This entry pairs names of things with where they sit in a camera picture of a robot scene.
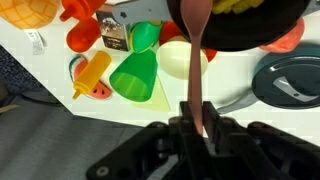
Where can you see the grey toy utensil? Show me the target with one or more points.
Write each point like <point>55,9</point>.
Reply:
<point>290,88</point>

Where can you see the yellow mustard bottle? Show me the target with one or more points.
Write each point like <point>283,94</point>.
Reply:
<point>91,73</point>

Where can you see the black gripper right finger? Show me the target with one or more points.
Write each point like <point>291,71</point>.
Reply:
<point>260,150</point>

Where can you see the small printed carton box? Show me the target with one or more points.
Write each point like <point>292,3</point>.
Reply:
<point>115,33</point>

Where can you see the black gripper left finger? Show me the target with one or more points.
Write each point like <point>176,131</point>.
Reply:
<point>160,150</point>

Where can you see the red plush peach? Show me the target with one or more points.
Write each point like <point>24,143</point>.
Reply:
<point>286,40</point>

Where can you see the yellow toy fries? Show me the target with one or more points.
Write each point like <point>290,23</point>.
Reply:
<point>236,6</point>

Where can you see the cream small bowl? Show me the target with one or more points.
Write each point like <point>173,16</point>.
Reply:
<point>176,60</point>

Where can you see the toy watermelon slice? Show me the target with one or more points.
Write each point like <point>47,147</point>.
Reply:
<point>100,90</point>

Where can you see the green translucent cup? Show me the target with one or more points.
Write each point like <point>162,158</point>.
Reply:
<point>133,80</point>

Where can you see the pink plastic spoon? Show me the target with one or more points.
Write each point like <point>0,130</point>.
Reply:
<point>195,83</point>

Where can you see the orange ketchup bottle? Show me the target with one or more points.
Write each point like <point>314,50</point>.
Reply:
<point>81,7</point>

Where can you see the plush toy pineapple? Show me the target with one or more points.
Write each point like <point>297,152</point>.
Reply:
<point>30,11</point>

